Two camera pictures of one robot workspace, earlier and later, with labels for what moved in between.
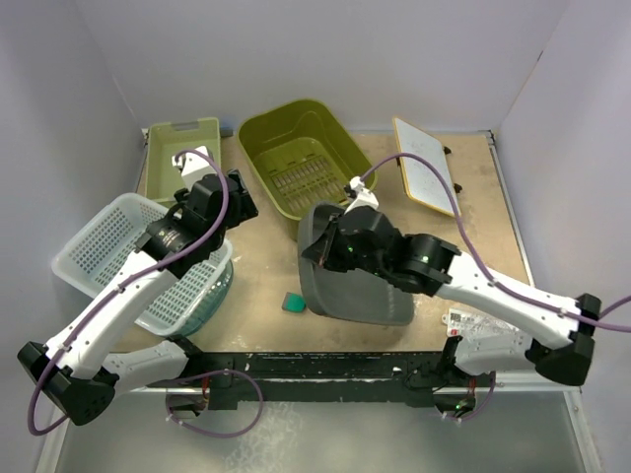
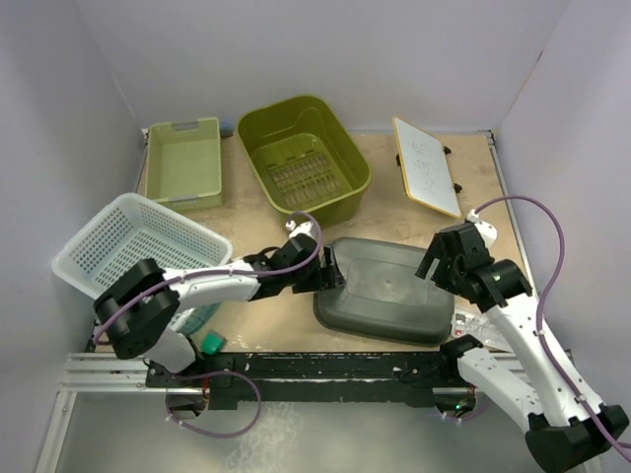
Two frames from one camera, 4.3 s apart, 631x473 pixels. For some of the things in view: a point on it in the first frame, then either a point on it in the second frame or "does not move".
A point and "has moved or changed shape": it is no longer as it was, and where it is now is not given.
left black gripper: [242, 209] → [319, 281]
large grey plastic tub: [353, 295] has moved or changed shape
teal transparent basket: [209, 303] does not move
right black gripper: [323, 249] → [439, 275]
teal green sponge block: [294, 303] → [212, 342]
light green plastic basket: [164, 178] does not move
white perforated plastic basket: [97, 253] does not move
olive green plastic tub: [300, 156] does not move
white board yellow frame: [421, 183] does not move
